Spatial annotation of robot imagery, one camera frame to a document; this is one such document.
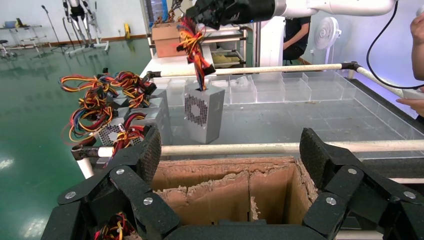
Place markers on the black round stool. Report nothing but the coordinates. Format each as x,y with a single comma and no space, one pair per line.
4,46

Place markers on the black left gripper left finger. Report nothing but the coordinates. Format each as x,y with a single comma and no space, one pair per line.
145,159

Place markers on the seated person in black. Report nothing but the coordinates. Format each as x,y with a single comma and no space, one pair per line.
296,33

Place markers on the bare person hand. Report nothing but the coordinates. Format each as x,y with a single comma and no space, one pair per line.
414,105

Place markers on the white table leg pipe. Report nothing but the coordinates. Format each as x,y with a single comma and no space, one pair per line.
86,168

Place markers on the brown cardboard box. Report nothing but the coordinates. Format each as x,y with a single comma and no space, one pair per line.
232,165

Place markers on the white table rail pipe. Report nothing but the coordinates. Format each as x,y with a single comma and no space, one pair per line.
381,79
265,69
248,148

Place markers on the metal shelf rack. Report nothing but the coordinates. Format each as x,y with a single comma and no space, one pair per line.
228,43

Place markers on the clear acrylic divider tray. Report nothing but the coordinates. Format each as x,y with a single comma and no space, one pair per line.
275,89

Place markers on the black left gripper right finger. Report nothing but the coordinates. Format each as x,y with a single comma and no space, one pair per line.
318,159

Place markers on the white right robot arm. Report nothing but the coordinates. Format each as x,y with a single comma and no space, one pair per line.
331,6

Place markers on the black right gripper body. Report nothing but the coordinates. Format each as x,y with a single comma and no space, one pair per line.
245,11

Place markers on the bare person forearm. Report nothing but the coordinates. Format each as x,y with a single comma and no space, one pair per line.
418,49

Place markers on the grey work table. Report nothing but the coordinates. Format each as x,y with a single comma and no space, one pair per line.
20,33

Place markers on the open cardboard box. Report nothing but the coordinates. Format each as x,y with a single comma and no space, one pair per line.
212,202

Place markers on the white handheld controller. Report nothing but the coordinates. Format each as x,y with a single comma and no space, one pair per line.
414,94

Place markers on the black pipe corner joint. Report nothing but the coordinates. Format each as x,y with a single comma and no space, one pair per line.
351,65
84,152
150,75

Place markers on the white standing fan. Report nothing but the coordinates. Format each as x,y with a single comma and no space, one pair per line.
326,33

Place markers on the white robot body column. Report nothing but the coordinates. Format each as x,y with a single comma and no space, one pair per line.
270,43

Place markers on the black tripod stand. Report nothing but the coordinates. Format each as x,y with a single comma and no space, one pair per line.
54,30

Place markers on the yellow floor sign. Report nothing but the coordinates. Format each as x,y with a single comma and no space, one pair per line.
127,30

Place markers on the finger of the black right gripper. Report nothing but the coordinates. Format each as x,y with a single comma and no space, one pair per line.
208,22
200,10

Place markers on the humanoid robot on stand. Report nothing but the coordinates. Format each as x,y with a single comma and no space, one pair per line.
79,20

